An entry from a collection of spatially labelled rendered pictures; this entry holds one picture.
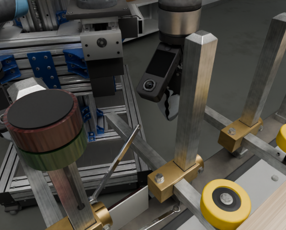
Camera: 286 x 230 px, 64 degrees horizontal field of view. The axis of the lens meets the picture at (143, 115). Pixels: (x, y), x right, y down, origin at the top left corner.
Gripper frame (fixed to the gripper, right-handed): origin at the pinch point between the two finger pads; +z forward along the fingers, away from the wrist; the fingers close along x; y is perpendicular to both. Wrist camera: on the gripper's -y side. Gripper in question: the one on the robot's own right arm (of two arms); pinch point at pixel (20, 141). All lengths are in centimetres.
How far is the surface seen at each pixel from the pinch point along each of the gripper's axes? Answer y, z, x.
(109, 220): -34.8, -3.1, -8.0
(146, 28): 206, 69, -197
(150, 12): 238, 60, -229
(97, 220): -34.2, -4.5, -6.1
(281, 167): -46, 2, -48
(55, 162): -40.1, -28.7, -3.1
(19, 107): -36.2, -32.5, -2.5
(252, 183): -40, 21, -54
